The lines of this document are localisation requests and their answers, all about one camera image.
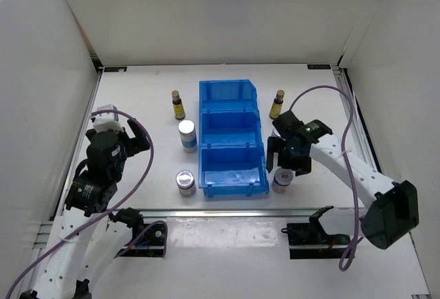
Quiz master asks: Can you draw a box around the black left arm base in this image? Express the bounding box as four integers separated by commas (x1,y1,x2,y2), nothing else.
116,221,168,258

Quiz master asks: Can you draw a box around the right brown yellow-label bottle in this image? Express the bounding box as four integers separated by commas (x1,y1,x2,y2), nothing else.
269,89,285,120

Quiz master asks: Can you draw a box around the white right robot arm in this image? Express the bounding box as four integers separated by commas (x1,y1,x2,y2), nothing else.
266,111,419,250

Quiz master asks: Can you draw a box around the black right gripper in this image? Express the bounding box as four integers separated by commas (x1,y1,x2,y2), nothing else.
266,136,312,177

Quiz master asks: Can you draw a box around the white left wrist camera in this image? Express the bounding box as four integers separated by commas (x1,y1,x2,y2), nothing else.
91,112,124,133

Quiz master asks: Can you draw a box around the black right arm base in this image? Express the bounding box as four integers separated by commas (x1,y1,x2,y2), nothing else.
280,206,351,260

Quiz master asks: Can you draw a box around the white blue tall jar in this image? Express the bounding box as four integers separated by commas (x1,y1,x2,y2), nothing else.
178,120,198,153
271,127,281,138

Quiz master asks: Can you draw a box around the blue plastic divided bin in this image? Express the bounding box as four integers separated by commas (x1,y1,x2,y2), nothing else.
198,80,270,199

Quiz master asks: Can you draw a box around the short red-label jar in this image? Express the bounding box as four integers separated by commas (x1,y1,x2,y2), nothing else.
271,168,294,194

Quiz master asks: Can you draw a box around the left aluminium frame rail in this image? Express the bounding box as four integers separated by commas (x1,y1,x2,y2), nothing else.
48,52,102,221

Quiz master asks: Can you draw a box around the short silver-lid jar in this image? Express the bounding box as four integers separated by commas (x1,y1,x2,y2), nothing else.
175,170,197,197

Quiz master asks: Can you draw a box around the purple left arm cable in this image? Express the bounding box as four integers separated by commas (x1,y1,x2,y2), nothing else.
1,111,155,299

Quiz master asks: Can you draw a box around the left brown yellow-label bottle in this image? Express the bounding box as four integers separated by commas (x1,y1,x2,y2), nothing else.
171,90,186,120

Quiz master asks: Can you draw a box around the front aluminium frame rail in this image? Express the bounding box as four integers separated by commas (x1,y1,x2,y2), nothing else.
140,208,318,219

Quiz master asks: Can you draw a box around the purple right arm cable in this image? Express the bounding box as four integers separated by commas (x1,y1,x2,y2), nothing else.
287,85,365,272

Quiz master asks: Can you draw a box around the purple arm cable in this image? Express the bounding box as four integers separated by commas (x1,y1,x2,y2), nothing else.
1,111,155,299
287,85,365,272

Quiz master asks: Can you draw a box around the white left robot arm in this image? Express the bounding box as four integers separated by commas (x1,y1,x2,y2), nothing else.
20,115,154,298

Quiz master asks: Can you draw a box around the brown yellow-label bottle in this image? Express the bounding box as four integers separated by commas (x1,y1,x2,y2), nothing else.
171,90,186,120
269,89,285,120

